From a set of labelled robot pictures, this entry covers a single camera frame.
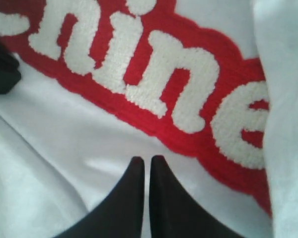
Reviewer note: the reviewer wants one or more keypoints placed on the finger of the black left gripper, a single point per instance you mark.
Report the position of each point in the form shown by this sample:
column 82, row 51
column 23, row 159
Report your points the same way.
column 9, row 73

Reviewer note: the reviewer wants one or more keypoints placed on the white t-shirt red logo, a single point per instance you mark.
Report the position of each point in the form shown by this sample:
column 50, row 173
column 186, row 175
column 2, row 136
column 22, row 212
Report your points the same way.
column 210, row 85

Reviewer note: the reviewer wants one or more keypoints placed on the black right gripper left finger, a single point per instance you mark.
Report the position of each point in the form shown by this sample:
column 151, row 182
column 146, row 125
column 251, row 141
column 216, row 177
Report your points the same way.
column 120, row 214

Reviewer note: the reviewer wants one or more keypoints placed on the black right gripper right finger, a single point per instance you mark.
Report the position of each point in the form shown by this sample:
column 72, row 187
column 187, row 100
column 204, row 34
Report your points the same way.
column 174, row 213

